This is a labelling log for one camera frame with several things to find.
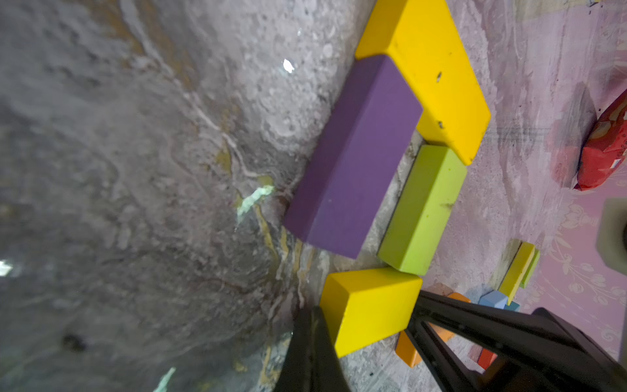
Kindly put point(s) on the light blue block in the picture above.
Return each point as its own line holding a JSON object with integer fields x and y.
{"x": 494, "y": 299}

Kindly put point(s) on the long yellow block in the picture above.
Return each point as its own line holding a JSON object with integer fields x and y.
{"x": 421, "y": 38}

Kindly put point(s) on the teal block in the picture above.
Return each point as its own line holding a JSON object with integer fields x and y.
{"x": 513, "y": 306}

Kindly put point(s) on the orange block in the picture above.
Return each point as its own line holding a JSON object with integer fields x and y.
{"x": 406, "y": 347}

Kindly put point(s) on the yellow-green long block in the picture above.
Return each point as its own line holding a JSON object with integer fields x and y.
{"x": 520, "y": 271}

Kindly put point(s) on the small yellow block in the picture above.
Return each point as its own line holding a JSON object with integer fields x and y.
{"x": 362, "y": 307}

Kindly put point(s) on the red snack bag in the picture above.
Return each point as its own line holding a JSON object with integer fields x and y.
{"x": 605, "y": 148}

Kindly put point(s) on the red block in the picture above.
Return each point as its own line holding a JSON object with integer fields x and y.
{"x": 486, "y": 358}

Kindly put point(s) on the purple block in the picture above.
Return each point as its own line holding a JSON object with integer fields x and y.
{"x": 357, "y": 155}

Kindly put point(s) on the lime green block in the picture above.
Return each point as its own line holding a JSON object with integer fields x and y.
{"x": 423, "y": 210}

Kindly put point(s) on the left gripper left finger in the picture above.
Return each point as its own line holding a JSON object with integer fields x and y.
{"x": 311, "y": 363}

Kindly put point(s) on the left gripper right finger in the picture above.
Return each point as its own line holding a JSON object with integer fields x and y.
{"x": 536, "y": 352}

